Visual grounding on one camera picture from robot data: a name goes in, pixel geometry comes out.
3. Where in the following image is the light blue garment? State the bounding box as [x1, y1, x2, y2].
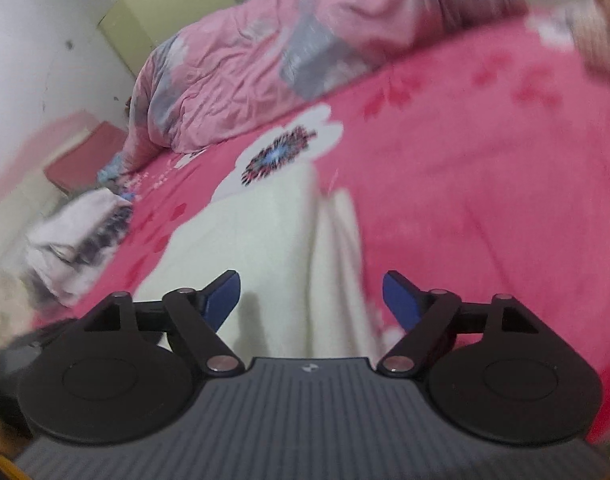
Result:
[96, 152, 130, 195]

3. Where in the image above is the pink grey floral duvet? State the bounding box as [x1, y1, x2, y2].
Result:
[122, 0, 526, 174]

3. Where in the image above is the pink floral bed blanket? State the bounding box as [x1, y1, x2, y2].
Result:
[34, 8, 610, 446]

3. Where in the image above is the pile of white clothes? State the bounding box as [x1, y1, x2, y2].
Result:
[20, 188, 133, 310]

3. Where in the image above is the dark red cushion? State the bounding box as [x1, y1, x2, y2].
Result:
[43, 122, 126, 193]

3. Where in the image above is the pink white bed headboard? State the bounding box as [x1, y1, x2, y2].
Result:
[0, 110, 99, 265]

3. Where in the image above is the cream fleece sweater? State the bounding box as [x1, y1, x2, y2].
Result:
[135, 164, 383, 362]

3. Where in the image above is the yellow-green wardrobe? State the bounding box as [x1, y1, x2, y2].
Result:
[98, 0, 242, 76]

